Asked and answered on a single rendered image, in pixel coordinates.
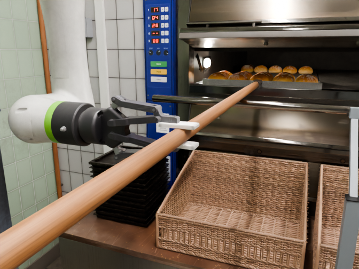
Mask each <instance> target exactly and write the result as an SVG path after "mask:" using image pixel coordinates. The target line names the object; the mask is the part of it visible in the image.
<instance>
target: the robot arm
mask: <svg viewBox="0 0 359 269"><path fill-rule="evenodd" d="M40 5H41V9H42V14H43V19H44V24H45V30H46V36H47V41H48V48H49V57H50V68H51V85H52V93H50V94H36V95H28V96H25V97H22V98H20V99H19V100H17V101H16V102H15V103H14V104H13V105H12V107H11V109H10V111H9V115H8V123H9V127H10V129H11V131H12V132H13V134H14V135H15V136H16V137H17V138H19V139H20V140H22V141H24V142H26V143H30V144H41V143H60V144H68V145H76V146H88V145H90V144H99V145H107V146H108V147H110V148H112V149H113V150H114V152H115V156H114V159H115V160H116V161H117V160H120V159H123V158H128V157H129V156H131V155H133V154H135V153H136V152H138V151H139V150H140V149H127V150H126V149H125V148H121V147H119V145H120V144H122V143H131V144H135V145H138V146H142V147H146V146H148V145H149V144H151V143H153V142H154V141H156V140H155V139H151V138H148V137H144V136H140V135H137V134H135V133H133V132H130V129H129V127H130V125H131V124H148V123H156V124H157V123H159V122H160V123H159V127H163V128H174V129H187V130H195V129H196V128H198V127H199V123H195V122H182V121H180V117H179V116H173V115H165V114H163V112H162V107H161V105H157V104H151V103H147V102H141V101H135V100H129V99H127V98H125V97H123V96H122V95H118V96H114V97H112V98H111V101H112V105H111V107H109V108H96V107H95V102H94V99H93V94H92V89H91V84H90V77H89V70H88V62H87V51H86V43H85V0H40ZM121 107H123V108H129V109H134V110H140V111H144V112H149V113H153V114H154V115H144V116H125V115H124V114H123V113H122V112H121V111H119V110H118V108H121ZM198 146H199V143H198V142H193V141H186V142H184V143H183V144H181V145H180V146H179V147H178V148H176V149H175V150H174V151H172V152H177V151H179V149H180V148H181V149H189V150H195V149H196V148H197V147H198Z"/></svg>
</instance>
